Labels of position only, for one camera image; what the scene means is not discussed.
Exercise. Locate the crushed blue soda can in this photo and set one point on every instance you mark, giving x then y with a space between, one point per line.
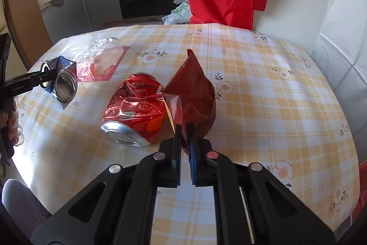
63 86

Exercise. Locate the person's left leg white trousers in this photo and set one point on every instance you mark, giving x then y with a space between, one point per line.
23 207

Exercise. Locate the grey kitchen cabinets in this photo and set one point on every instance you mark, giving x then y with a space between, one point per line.
74 17

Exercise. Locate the white quilted cover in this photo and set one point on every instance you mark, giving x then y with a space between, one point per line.
340 53

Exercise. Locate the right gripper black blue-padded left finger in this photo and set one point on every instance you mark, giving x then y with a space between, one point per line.
117 207

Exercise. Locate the person's left hand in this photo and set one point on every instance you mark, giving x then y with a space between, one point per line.
11 122

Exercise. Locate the dark red foil wrapper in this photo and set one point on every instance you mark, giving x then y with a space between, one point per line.
189 98

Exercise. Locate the yellow plaid floral tablecloth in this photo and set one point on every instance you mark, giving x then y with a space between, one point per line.
274 106

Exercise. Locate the crushed red soda can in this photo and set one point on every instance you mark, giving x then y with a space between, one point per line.
136 111

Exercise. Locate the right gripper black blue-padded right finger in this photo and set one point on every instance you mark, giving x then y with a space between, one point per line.
251 205

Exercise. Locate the clear plastic tray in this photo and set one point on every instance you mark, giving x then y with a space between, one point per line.
99 61

